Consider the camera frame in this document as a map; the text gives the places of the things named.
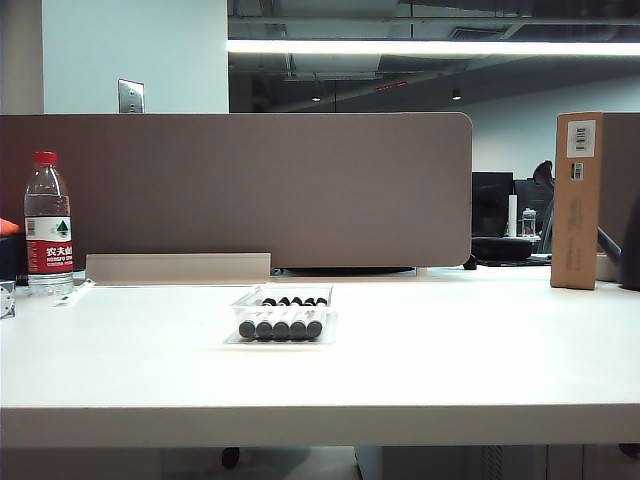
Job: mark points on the black capped whiteboard marker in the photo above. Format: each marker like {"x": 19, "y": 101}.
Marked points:
{"x": 246, "y": 329}
{"x": 298, "y": 328}
{"x": 281, "y": 329}
{"x": 263, "y": 329}
{"x": 314, "y": 327}

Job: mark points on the tall brown cardboard box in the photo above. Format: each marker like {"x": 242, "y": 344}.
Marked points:
{"x": 575, "y": 225}

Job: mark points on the clear dotted plastic box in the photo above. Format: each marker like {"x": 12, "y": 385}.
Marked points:
{"x": 7, "y": 300}

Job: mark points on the brown desk partition panel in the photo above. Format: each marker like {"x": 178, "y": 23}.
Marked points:
{"x": 250, "y": 190}

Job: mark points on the clear plastic marker tray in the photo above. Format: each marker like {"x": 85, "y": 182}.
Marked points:
{"x": 235, "y": 310}

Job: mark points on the black computer monitor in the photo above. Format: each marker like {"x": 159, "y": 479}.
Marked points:
{"x": 492, "y": 202}

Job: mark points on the black round flat object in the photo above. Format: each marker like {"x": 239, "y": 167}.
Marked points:
{"x": 502, "y": 248}

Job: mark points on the white upright cylinder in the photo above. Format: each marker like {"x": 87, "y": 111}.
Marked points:
{"x": 512, "y": 215}

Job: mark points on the black pendant spotlight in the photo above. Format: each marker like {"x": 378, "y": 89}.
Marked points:
{"x": 456, "y": 93}

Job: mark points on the long ceiling light strip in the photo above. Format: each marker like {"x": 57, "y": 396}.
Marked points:
{"x": 400, "y": 47}

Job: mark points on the small clear bottle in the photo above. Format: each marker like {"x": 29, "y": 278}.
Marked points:
{"x": 529, "y": 224}

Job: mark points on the dark office chair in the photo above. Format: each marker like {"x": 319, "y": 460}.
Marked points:
{"x": 544, "y": 172}

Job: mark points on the black caster wheel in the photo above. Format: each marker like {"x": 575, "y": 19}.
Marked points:
{"x": 231, "y": 456}

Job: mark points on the white green wrapped pen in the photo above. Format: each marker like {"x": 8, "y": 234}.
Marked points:
{"x": 74, "y": 294}

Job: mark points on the red label water bottle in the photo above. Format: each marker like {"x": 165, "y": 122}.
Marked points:
{"x": 49, "y": 250}

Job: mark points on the brown side partition panel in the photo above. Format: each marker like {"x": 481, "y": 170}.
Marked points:
{"x": 620, "y": 165}

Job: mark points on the dark blue object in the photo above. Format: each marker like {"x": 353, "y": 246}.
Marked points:
{"x": 11, "y": 257}

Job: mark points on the orange object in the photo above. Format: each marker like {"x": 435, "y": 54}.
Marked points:
{"x": 9, "y": 226}

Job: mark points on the metal wall switch plate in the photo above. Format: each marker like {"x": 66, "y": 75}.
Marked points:
{"x": 131, "y": 96}

